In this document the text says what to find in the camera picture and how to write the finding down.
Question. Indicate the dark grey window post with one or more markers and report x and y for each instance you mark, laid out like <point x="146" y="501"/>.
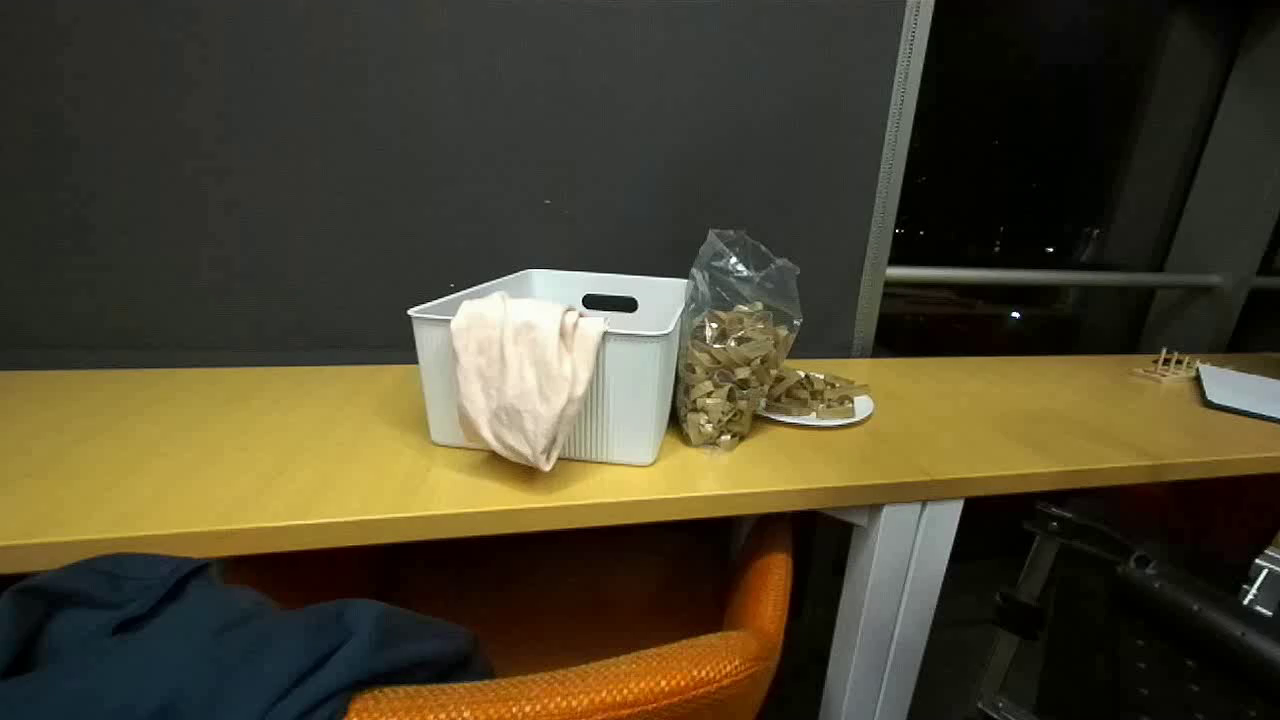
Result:
<point x="1226" y="200"/>

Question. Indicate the white table leg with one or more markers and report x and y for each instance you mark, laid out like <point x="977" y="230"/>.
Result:
<point x="882" y="613"/>

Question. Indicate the tan rubber band pile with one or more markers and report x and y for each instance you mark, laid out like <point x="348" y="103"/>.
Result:
<point x="813" y="390"/>

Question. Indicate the clear bag of rubber bands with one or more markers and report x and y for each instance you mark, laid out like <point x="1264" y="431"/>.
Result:
<point x="725" y="362"/>

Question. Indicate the light grey window post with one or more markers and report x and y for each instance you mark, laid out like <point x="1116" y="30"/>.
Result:
<point x="899" y="163"/>

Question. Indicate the grey window rail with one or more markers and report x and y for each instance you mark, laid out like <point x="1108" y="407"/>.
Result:
<point x="1041" y="278"/>

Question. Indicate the small wooden pieces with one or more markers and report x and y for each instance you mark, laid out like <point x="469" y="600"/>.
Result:
<point x="1168" y="364"/>

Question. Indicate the white paper sheet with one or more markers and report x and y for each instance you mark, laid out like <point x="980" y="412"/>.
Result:
<point x="1244" y="390"/>

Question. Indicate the orange mesh chair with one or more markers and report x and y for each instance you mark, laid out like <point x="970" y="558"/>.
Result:
<point x="643" y="681"/>

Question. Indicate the dark blue jacket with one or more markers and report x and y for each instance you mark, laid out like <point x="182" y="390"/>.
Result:
<point x="162" y="642"/>

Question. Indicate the white paper plate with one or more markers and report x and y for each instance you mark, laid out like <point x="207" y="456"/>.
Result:
<point x="857" y="412"/>

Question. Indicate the white plastic storage bin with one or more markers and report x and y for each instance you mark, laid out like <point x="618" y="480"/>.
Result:
<point x="643" y="385"/>

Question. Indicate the black metal stand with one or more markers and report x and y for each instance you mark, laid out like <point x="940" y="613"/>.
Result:
<point x="1175" y="600"/>

